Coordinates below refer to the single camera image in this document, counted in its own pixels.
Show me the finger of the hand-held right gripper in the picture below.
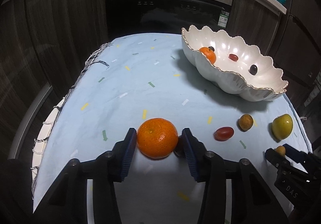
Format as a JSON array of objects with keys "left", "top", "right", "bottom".
[
  {"left": 283, "top": 144, "right": 317, "bottom": 165},
  {"left": 265, "top": 148, "right": 289, "bottom": 169}
]

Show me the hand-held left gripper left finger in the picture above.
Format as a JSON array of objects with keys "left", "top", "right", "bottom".
[{"left": 33, "top": 127, "right": 138, "bottom": 224}]

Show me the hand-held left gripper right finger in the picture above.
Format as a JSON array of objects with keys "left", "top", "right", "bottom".
[{"left": 182, "top": 128, "right": 291, "bottom": 224}]

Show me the mandarin orange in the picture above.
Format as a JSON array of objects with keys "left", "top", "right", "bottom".
[
  {"left": 199, "top": 47, "right": 217, "bottom": 64},
  {"left": 137, "top": 118, "right": 179, "bottom": 159}
]

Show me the green apple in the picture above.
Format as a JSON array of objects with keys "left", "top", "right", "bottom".
[{"left": 271, "top": 114, "right": 294, "bottom": 140}]

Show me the red grape tomato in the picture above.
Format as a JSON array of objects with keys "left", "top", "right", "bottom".
[{"left": 214, "top": 127, "right": 235, "bottom": 141}]

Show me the white scalloped bowl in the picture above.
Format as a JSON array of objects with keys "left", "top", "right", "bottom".
[{"left": 181, "top": 25, "right": 289, "bottom": 102}]

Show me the light blue patterned tablecloth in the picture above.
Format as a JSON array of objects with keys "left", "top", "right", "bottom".
[{"left": 33, "top": 33, "right": 313, "bottom": 224}]

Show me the white fringed cloth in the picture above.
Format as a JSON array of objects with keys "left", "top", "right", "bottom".
[{"left": 30, "top": 43, "right": 111, "bottom": 187}]

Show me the dark refrigerator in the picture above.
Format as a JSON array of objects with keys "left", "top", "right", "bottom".
[{"left": 263, "top": 0, "right": 321, "bottom": 94}]

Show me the black built-in dishwasher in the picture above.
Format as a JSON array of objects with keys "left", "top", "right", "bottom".
[{"left": 105, "top": 0, "right": 235, "bottom": 41}]

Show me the dark wood kitchen cabinet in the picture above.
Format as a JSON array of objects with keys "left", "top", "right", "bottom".
[{"left": 0, "top": 0, "right": 281, "bottom": 159}]

